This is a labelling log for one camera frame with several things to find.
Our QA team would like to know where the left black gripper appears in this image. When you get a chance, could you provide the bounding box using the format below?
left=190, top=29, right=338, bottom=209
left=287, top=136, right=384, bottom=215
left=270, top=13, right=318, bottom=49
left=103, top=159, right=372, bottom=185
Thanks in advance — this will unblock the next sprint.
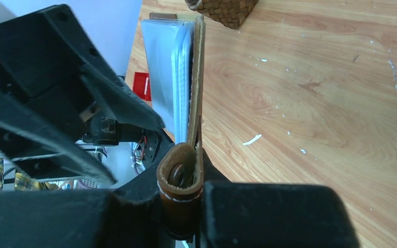
left=0, top=4, right=165, bottom=184

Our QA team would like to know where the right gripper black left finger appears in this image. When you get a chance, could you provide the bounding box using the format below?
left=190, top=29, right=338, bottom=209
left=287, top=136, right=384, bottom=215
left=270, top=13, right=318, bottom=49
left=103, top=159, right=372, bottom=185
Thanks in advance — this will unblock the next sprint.
left=0, top=166, right=159, bottom=247

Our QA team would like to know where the red white small tray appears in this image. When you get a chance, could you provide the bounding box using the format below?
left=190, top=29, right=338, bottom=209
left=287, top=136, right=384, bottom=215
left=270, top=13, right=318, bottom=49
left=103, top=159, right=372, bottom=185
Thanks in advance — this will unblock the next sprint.
left=132, top=72, right=151, bottom=102

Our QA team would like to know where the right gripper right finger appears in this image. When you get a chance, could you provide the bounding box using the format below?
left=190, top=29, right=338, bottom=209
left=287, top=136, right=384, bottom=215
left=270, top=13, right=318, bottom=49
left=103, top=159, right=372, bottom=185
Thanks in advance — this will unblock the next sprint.
left=200, top=158, right=360, bottom=247

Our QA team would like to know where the woven wicker basket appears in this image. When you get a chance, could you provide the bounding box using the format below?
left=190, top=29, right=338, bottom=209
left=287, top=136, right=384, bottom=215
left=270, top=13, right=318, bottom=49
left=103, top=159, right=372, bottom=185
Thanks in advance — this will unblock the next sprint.
left=185, top=0, right=258, bottom=29

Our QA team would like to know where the yellow plaid cloth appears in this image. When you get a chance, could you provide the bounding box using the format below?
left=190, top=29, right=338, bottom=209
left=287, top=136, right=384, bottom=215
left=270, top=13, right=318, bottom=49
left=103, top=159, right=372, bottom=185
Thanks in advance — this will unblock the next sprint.
left=0, top=158, right=58, bottom=191

